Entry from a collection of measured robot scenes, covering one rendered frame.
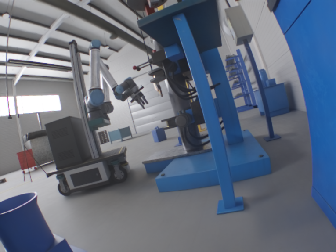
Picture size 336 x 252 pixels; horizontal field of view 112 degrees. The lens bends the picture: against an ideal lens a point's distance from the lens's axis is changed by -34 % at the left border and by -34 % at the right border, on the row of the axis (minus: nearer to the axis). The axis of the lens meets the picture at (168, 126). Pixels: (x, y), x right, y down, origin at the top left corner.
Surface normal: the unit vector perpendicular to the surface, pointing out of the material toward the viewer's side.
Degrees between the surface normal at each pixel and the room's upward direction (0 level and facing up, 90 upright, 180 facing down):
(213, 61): 90
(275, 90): 90
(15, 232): 90
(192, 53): 90
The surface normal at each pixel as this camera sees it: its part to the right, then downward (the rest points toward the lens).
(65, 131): 0.21, -0.02
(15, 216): 0.86, 0.25
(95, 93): 0.58, -0.04
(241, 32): -0.33, 0.13
